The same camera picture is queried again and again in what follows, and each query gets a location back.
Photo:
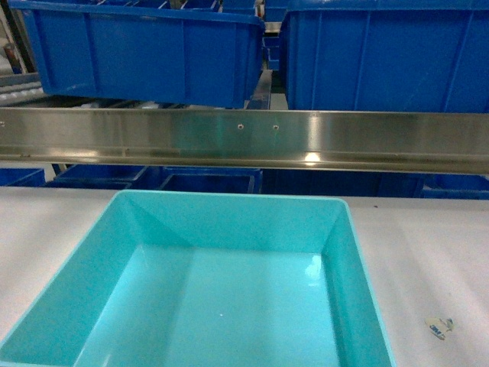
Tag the teal plastic bin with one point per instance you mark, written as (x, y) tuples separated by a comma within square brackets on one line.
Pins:
[(203, 279)]

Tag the large blue bin left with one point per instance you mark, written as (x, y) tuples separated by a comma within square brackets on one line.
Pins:
[(127, 50)]

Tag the large blue bin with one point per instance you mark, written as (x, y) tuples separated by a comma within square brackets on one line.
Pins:
[(127, 50), (387, 56)]

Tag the large blue bin right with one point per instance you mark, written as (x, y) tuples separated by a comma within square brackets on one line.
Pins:
[(387, 56)]

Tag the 3M adhesive tape scrap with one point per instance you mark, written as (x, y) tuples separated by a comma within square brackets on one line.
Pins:
[(440, 327)]

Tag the blue bin under rail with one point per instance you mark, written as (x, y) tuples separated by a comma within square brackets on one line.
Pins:
[(211, 179)]

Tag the stainless steel shelf rail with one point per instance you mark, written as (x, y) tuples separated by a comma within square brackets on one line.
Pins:
[(321, 140)]

